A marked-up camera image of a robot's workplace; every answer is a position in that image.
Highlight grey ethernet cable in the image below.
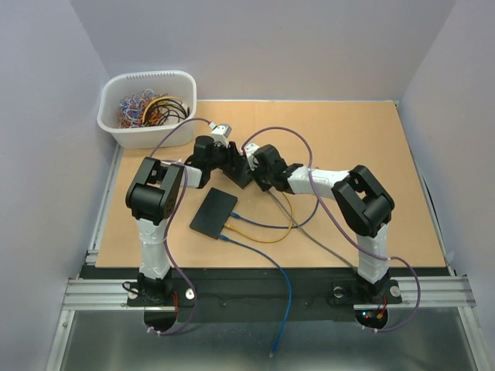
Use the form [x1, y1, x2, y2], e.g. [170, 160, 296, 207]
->
[268, 191, 359, 271]

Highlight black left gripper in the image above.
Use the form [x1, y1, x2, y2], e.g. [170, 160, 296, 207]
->
[208, 142, 247, 174]

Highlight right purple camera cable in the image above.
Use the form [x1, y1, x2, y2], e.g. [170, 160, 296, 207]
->
[244, 126, 422, 334]

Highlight white plastic bin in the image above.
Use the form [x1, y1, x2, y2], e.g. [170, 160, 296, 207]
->
[97, 70, 196, 149]

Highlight purple camera cable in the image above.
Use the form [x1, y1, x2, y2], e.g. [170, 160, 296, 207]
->
[148, 117, 198, 338]
[244, 126, 422, 334]

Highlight short blue ethernet cable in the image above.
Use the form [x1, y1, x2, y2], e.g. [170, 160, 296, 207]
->
[230, 196, 321, 230]

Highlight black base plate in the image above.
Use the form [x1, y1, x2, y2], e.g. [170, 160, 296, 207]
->
[127, 267, 402, 332]

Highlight yellow ethernet cable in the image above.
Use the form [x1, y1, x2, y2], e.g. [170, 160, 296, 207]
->
[224, 191, 297, 244]

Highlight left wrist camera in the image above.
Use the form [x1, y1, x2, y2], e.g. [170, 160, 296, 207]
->
[209, 122, 232, 142]

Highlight aluminium frame rail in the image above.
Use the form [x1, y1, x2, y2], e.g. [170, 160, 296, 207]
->
[44, 154, 495, 371]

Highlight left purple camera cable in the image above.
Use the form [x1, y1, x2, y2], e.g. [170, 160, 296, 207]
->
[148, 117, 198, 338]

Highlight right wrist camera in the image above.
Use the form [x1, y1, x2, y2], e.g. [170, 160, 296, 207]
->
[241, 143, 260, 171]

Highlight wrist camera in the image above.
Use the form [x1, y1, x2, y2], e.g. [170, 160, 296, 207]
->
[241, 143, 260, 171]
[209, 122, 232, 142]

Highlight long blue ethernet cable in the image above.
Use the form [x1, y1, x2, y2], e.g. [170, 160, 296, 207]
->
[218, 233, 294, 359]

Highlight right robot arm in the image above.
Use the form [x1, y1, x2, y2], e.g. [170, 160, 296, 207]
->
[242, 144, 394, 301]

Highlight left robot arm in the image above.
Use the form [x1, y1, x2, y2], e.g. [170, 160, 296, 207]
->
[123, 134, 251, 306]

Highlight black network switch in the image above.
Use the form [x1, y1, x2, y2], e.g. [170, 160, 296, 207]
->
[222, 162, 252, 189]
[189, 188, 237, 240]

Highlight bundle of coloured wires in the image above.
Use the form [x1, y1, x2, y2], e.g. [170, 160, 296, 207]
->
[115, 88, 190, 129]

